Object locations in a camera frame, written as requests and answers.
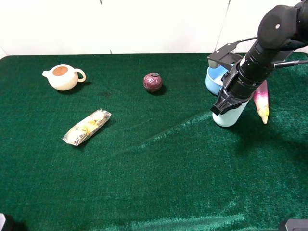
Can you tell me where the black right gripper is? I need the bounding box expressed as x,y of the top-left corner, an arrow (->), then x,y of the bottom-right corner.
210,40 -> 293,115

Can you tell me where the light blue tall cup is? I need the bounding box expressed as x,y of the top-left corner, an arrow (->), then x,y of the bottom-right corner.
212,101 -> 248,127

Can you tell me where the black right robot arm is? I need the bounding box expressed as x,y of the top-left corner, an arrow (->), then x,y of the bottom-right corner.
218,0 -> 308,104

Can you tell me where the grey object bottom right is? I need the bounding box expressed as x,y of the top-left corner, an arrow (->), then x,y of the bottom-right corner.
278,219 -> 308,231

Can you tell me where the light blue bowl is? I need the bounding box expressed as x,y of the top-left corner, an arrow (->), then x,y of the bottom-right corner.
205,63 -> 228,96

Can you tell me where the purple white toy eggplant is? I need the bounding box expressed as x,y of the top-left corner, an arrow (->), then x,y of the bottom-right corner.
253,80 -> 270,124

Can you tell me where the dark red round fruit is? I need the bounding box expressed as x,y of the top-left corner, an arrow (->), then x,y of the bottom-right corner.
143,73 -> 163,92

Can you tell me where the green velvet tablecloth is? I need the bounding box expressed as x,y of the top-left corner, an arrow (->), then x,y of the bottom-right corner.
0,54 -> 308,231

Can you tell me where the clear bag of pastries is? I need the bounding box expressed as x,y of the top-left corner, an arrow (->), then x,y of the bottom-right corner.
62,109 -> 112,146

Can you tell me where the cream ceramic teapot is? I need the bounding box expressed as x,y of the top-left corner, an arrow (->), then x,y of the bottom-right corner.
42,64 -> 87,91

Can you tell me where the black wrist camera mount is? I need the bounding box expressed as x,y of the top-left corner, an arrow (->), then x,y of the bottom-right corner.
207,41 -> 243,72

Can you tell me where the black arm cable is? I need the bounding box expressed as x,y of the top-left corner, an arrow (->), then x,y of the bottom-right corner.
234,36 -> 308,69

